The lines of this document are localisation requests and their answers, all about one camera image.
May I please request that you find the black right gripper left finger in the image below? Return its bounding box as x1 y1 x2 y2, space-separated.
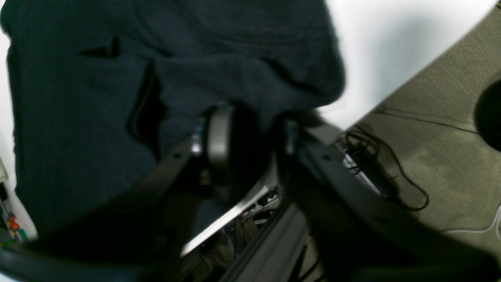
1 104 270 282

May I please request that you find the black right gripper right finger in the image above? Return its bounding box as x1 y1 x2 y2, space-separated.
274 115 500 282

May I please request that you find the black T-shirt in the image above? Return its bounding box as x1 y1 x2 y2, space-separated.
1 0 345 235

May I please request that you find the black round lamp base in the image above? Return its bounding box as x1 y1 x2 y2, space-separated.
474 79 501 152

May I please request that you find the thick black cable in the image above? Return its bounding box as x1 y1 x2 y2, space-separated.
344 106 478 212

